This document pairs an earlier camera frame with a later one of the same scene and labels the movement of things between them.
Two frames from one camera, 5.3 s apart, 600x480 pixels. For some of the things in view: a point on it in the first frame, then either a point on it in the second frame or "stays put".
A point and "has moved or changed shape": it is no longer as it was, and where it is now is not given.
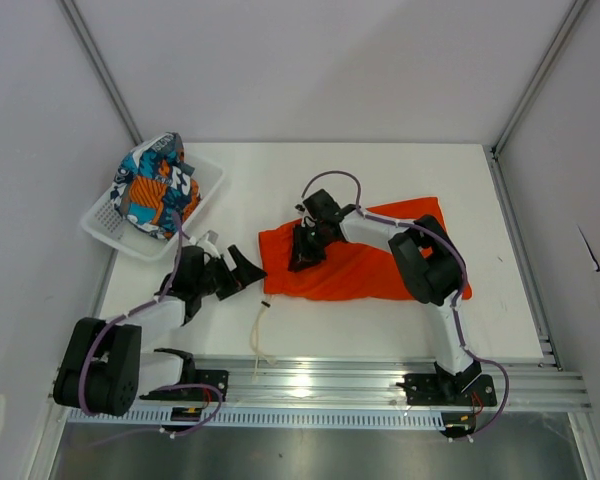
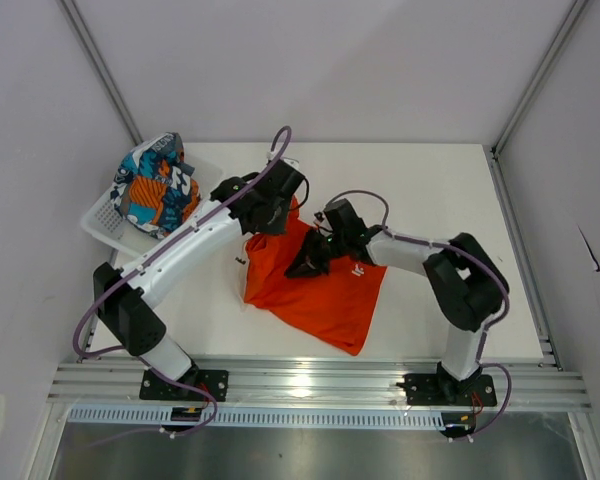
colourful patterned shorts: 152,181 stays put
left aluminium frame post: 103,69 stays put
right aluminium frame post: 568,19 stays put
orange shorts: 353,271 has moved or changed shape
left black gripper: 245,273 → 279,228
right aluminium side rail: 549,343 stays put
